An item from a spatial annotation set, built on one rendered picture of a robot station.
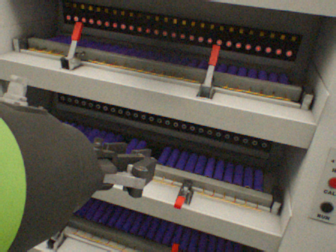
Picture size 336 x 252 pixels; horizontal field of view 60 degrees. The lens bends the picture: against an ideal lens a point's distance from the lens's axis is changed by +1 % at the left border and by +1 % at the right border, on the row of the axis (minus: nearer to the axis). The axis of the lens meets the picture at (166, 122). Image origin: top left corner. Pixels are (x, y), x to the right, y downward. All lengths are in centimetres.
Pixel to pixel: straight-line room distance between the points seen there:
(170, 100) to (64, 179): 35
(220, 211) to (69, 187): 42
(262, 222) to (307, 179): 12
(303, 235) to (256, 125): 20
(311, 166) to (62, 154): 41
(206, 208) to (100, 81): 30
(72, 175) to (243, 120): 36
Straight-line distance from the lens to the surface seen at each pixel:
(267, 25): 68
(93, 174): 22
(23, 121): 17
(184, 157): 64
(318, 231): 56
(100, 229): 74
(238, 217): 57
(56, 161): 17
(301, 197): 53
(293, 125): 50
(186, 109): 50
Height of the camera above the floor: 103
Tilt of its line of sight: 14 degrees down
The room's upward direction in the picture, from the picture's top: 10 degrees clockwise
